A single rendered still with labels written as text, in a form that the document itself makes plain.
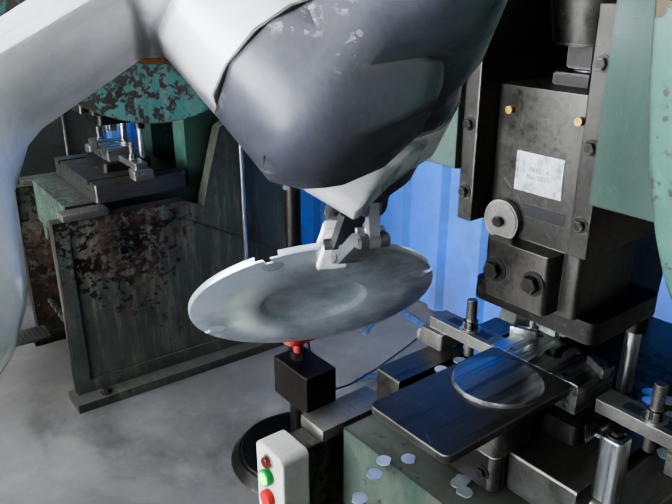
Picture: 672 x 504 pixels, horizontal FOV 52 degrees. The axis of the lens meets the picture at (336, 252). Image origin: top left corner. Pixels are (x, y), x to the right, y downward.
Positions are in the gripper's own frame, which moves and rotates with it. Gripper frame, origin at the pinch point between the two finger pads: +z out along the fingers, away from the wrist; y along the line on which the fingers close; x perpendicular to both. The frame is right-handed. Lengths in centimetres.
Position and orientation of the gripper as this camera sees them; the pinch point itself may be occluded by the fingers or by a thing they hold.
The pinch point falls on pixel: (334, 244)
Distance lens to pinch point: 69.3
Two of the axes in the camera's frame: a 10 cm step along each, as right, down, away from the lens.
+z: -1.7, 4.2, 8.9
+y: -1.7, -9.1, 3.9
